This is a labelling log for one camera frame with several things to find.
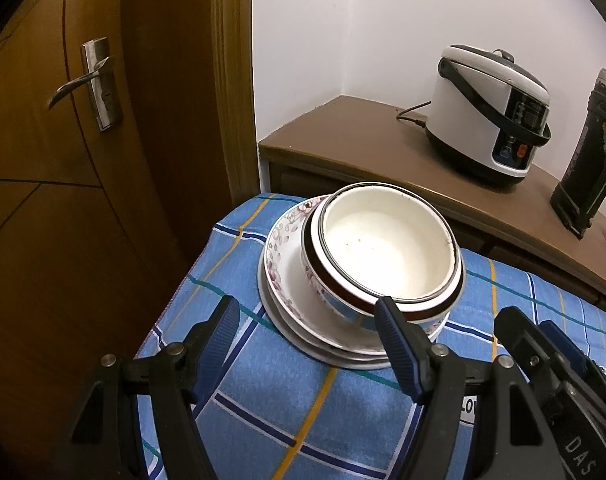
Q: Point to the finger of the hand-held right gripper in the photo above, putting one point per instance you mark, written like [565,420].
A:
[525,345]
[575,355]

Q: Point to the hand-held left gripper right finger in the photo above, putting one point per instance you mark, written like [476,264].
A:
[400,352]

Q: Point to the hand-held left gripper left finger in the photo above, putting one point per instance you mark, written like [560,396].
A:
[218,347]

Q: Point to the grey round plate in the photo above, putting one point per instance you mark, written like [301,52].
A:
[363,366]

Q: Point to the red and pink bowl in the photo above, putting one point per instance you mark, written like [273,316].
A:
[423,314]

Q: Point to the white plate with red flowers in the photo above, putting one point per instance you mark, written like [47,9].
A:
[343,355]

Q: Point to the stainless steel bowl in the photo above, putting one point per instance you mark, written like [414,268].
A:
[353,317]

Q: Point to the white bowl with purple floral rim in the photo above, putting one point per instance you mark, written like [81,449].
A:
[283,260]

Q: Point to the white enamel bowl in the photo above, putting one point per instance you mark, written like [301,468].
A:
[383,240]

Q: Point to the blue checked cloth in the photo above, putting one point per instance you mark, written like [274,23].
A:
[333,410]

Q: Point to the wooden door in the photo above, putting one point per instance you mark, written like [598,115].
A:
[58,260]

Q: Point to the black thermos flask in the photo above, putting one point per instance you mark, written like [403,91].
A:
[588,170]

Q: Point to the brown wooden cabinet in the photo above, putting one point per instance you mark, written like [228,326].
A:
[363,145]

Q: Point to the white and black rice cooker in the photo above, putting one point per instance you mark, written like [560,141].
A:
[463,120]

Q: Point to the wooden door frame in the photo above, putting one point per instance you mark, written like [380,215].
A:
[233,85]

